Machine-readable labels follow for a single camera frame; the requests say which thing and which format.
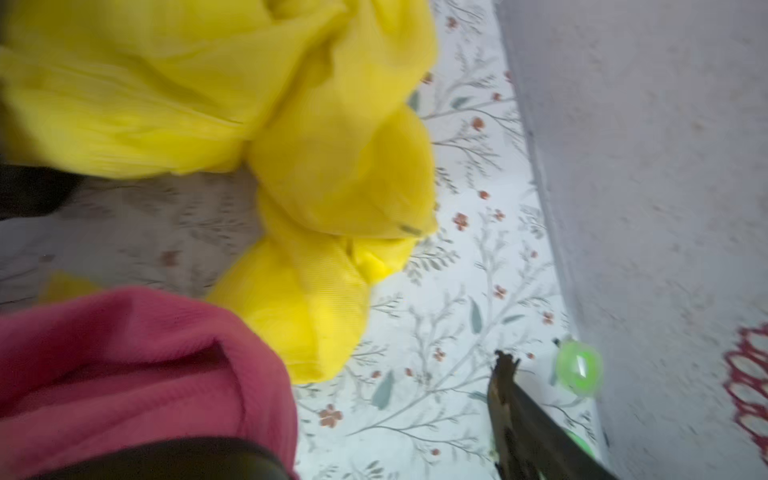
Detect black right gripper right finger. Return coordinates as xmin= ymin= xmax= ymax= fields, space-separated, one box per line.
xmin=487 ymin=350 xmax=616 ymax=480

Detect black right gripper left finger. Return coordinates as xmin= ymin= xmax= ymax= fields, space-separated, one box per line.
xmin=34 ymin=437 xmax=294 ymax=479

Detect pink trousers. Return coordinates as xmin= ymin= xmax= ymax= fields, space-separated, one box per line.
xmin=1 ymin=287 xmax=298 ymax=479

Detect yellow trousers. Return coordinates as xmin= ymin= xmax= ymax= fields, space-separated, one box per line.
xmin=1 ymin=1 xmax=437 ymax=384

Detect green plastic toy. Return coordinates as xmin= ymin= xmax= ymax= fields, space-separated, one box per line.
xmin=554 ymin=339 xmax=604 ymax=397

